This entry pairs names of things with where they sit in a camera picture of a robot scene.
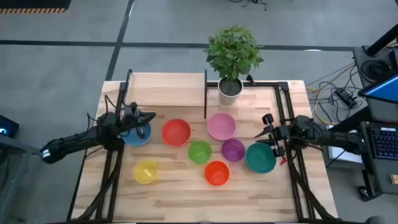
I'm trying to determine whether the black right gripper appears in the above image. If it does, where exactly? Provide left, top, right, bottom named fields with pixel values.
left=253, top=113, right=292, bottom=158

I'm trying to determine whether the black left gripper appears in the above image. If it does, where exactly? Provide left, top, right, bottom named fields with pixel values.
left=119, top=101, right=157, bottom=140

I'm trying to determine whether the large teal bowl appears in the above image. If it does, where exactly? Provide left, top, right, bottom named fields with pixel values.
left=244, top=142, right=277, bottom=174

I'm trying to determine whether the large red bowl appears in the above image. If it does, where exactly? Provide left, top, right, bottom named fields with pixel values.
left=162, top=118, right=192, bottom=147

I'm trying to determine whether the small purple bowl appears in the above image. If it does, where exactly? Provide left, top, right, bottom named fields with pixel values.
left=221, top=138, right=246, bottom=162

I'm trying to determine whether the large pink bowl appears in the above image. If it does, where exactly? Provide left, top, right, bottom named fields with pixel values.
left=207, top=112, right=238, bottom=141

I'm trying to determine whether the small yellow bowl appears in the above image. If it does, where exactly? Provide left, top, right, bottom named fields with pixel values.
left=133, top=159, right=159, bottom=185

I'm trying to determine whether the small orange bowl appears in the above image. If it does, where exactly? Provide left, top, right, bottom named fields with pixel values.
left=204, top=160, right=231, bottom=187

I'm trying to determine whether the small green bowl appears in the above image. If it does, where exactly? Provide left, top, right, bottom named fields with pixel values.
left=188, top=141, right=213, bottom=165

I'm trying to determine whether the wooden shelf with black legs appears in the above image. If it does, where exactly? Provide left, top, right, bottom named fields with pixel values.
left=116, top=68, right=208, bottom=119

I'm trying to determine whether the white plant pot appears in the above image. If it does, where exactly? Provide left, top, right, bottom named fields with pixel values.
left=217, top=77, right=244, bottom=106

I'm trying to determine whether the white paper sheet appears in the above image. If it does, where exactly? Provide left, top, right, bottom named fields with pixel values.
left=326, top=124, right=364, bottom=164

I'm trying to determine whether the black power adapter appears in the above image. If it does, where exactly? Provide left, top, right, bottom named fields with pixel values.
left=335, top=88, right=358, bottom=109

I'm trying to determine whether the green leafy plant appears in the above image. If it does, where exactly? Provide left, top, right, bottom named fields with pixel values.
left=203, top=24, right=265, bottom=81

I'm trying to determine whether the black computer mouse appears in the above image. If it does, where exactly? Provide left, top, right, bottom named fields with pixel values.
left=357, top=185, right=370, bottom=199

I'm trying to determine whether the dark grey side table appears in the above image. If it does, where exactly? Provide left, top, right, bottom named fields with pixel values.
left=359, top=120, right=398, bottom=196

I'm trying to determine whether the black keyboard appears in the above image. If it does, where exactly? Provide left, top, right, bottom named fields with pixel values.
left=368, top=126, right=398, bottom=161

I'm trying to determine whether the monitor with blue screen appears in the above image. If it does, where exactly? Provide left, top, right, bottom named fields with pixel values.
left=357, top=73, right=398, bottom=105

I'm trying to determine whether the grey metal stand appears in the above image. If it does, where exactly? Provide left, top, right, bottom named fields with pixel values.
left=0, top=134, right=43, bottom=224

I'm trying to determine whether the black device with blue light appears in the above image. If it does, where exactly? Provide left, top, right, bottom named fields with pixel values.
left=0, top=114, right=20, bottom=139

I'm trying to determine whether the black monitor pole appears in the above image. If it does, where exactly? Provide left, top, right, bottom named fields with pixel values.
left=365, top=23, right=398, bottom=57

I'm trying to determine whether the black mat with hazard stripes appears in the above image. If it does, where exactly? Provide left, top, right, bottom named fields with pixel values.
left=0, top=0, right=72, bottom=14

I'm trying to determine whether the black aluminium rig frame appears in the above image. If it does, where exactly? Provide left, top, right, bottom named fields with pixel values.
left=67, top=70, right=338, bottom=223

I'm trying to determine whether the coiled black cable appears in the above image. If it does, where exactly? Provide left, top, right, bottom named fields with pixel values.
left=361, top=58, right=393, bottom=83

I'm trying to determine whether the black floor cable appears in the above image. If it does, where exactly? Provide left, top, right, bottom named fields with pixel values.
left=228, top=0, right=268, bottom=12

